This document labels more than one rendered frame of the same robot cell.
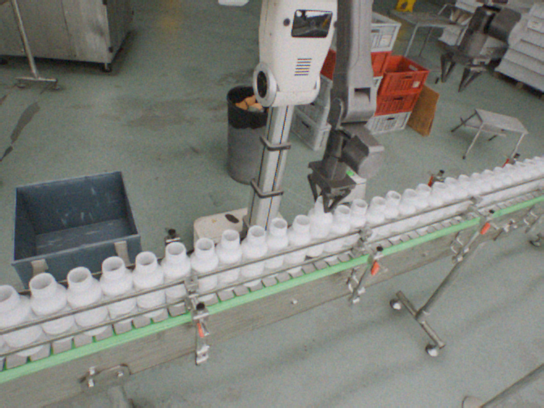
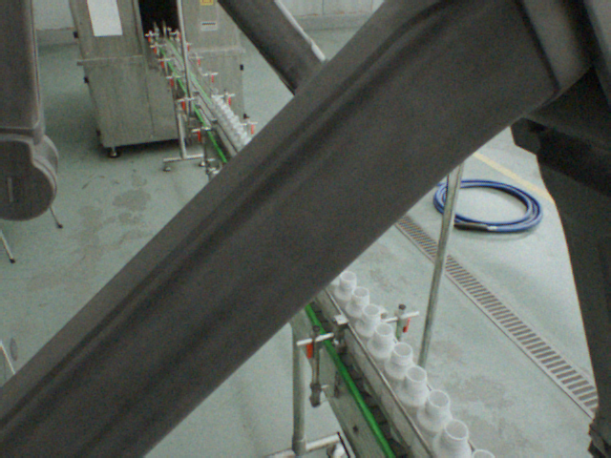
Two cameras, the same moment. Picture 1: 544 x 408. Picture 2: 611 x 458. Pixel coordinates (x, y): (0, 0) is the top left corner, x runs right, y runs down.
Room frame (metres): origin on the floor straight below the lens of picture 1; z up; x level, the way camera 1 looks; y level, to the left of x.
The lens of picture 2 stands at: (0.89, 0.22, 1.83)
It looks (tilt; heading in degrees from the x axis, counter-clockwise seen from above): 32 degrees down; 284
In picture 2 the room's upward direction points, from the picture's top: straight up
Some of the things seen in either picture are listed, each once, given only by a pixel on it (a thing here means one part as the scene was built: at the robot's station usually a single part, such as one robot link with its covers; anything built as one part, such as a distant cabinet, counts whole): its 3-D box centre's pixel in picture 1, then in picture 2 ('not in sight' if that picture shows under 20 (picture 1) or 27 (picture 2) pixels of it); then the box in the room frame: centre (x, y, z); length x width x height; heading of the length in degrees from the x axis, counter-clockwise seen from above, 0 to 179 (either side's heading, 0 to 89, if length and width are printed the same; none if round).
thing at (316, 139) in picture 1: (328, 125); not in sight; (3.16, -0.37, 0.11); 0.61 x 0.41 x 0.22; 130
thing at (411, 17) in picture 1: (419, 44); not in sight; (5.34, -1.55, 0.49); 1.05 x 0.55 x 0.99; 124
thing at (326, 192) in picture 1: (328, 193); not in sight; (0.64, -0.12, 1.23); 0.07 x 0.07 x 0.09; 34
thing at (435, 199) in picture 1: (427, 206); (398, 380); (0.86, -0.46, 1.08); 0.06 x 0.06 x 0.17
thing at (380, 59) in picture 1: (347, 57); not in sight; (3.16, -0.38, 0.78); 0.61 x 0.41 x 0.22; 131
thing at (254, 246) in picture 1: (252, 256); not in sight; (0.54, 0.02, 1.08); 0.06 x 0.06 x 0.17
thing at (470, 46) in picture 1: (471, 44); not in sight; (1.02, -0.43, 1.51); 0.10 x 0.07 x 0.07; 34
